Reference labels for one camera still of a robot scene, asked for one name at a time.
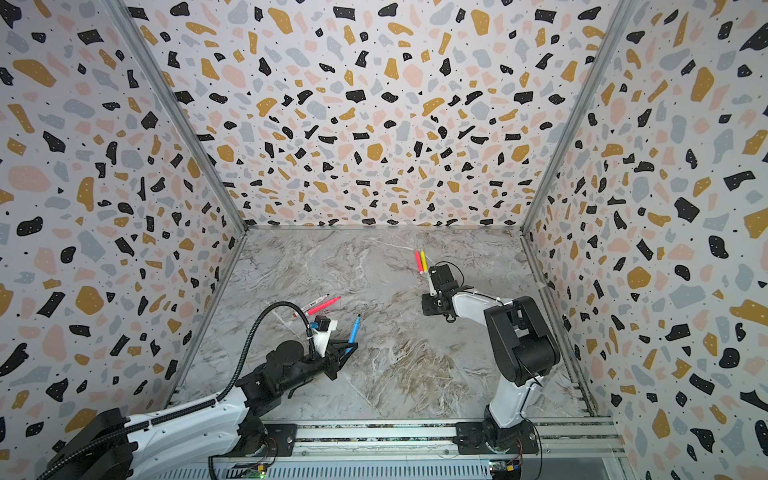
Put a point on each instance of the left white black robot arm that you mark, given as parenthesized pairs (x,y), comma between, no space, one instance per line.
(115,446)

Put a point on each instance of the thin white red pen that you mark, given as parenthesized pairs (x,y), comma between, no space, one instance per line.
(315,302)

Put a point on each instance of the yellow highlighter pen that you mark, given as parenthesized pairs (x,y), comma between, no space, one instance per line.
(423,261)

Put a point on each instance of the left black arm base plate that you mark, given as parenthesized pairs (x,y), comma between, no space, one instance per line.
(273,440)

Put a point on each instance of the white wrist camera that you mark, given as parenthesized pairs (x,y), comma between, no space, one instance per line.
(322,330)
(442,279)

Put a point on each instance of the blue pen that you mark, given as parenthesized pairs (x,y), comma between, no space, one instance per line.
(355,329)

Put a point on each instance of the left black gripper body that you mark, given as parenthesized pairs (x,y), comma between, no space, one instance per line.
(317,366)

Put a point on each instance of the red pink marker pen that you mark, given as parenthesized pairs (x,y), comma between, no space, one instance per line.
(314,310)

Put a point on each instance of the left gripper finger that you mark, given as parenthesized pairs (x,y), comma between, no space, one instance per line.
(341,346)
(334,362)

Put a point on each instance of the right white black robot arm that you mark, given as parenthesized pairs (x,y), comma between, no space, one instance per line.
(524,351)

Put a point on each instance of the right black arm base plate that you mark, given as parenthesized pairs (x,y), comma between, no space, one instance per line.
(476,438)

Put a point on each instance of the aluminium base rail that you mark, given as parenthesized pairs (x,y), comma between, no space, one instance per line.
(424,449)

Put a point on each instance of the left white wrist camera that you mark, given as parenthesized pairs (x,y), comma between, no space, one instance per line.
(322,330)

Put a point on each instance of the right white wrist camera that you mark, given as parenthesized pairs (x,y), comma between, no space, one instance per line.
(442,279)

